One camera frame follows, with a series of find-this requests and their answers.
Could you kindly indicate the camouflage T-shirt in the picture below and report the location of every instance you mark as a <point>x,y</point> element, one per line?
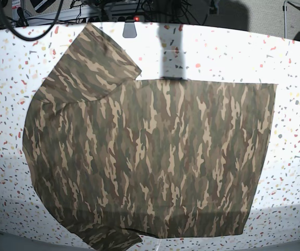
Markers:
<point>112,157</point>

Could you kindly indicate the metal stand pole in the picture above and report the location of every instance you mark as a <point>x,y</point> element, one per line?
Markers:
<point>284,8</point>

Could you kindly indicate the black power strip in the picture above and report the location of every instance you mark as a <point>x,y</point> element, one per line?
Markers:
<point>123,18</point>

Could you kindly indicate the grey camera mount base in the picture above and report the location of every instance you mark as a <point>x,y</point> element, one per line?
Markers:
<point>129,31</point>

